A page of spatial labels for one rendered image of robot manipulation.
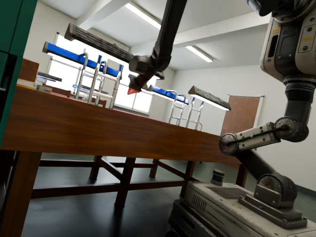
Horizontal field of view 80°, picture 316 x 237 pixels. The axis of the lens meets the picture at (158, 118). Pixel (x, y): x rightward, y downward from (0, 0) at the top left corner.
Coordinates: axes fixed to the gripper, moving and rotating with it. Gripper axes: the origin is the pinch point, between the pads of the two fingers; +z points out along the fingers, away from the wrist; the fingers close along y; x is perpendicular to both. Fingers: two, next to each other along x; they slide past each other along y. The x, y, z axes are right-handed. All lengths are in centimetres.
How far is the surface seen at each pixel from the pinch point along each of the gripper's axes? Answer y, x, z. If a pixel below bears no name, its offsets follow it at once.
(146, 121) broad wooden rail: -3.3, 18.3, -4.2
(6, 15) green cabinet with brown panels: 50, 7, -19
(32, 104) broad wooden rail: 39.9, 20.0, -3.2
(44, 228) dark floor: 14, 46, 80
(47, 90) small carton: 36.4, 14.3, -3.9
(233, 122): -483, -145, 128
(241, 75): -489, -266, 43
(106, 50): 9.9, -24.1, -1.4
